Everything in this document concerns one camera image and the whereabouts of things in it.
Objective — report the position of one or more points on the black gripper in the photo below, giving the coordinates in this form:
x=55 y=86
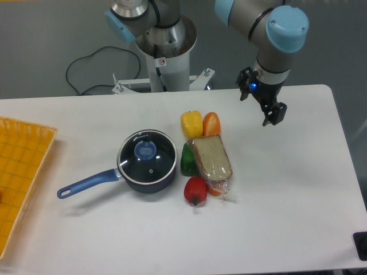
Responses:
x=265 y=87

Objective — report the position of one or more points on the glass lid blue knob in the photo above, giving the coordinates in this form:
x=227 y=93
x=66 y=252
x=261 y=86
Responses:
x=147 y=157

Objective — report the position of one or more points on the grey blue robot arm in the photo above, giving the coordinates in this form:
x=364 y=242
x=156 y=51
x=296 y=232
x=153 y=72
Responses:
x=277 y=29

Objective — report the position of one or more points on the orange bell pepper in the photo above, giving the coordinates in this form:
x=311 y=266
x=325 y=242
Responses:
x=211 y=124

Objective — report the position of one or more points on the yellow bell pepper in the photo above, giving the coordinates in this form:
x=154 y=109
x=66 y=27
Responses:
x=192 y=125

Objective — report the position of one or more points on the bagged sliced bread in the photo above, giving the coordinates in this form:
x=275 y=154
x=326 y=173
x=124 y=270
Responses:
x=212 y=162

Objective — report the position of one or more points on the green bell pepper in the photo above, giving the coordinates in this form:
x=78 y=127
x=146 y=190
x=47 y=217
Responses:
x=188 y=162

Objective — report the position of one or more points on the orange carrot piece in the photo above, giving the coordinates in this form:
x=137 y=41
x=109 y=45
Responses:
x=212 y=191

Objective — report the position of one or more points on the red bell pepper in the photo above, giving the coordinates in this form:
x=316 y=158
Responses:
x=195 y=190

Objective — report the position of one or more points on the dark blue saucepan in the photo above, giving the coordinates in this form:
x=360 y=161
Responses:
x=112 y=175

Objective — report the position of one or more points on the black table corner device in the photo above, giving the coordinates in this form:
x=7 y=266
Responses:
x=360 y=241

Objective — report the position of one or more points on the yellow woven basket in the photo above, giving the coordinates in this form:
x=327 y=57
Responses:
x=24 y=148

